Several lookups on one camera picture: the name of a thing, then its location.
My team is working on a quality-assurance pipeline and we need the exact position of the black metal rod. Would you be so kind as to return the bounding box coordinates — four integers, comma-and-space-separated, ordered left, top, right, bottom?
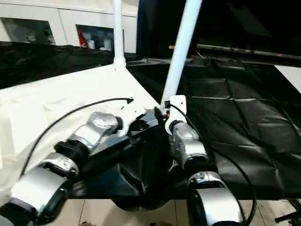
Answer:
168, 43, 301, 61

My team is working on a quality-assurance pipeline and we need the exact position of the black plastic mat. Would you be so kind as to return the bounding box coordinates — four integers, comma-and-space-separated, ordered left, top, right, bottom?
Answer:
0, 40, 301, 211

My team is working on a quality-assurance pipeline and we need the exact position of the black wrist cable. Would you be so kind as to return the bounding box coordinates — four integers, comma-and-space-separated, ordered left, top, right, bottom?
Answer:
19, 97, 135, 179
168, 104, 258, 226

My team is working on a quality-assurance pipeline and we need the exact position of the white plastic table top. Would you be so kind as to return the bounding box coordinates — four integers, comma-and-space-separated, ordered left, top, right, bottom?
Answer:
0, 64, 166, 194

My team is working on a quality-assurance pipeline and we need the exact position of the white flat panel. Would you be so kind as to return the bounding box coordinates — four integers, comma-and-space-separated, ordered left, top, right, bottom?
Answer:
275, 65, 301, 93

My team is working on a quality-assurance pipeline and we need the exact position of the white glass-door cabinet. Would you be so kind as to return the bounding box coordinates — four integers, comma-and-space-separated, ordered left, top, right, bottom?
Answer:
0, 0, 140, 53

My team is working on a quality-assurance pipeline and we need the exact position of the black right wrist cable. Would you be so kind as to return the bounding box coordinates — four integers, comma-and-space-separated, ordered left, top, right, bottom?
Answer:
168, 104, 258, 226

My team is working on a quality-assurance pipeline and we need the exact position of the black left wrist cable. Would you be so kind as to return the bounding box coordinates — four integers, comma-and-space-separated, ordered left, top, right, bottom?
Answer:
19, 97, 135, 179

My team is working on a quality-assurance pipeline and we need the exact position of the white plastic table leg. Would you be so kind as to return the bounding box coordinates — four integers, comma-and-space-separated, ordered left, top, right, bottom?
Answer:
112, 0, 127, 69
160, 0, 204, 110

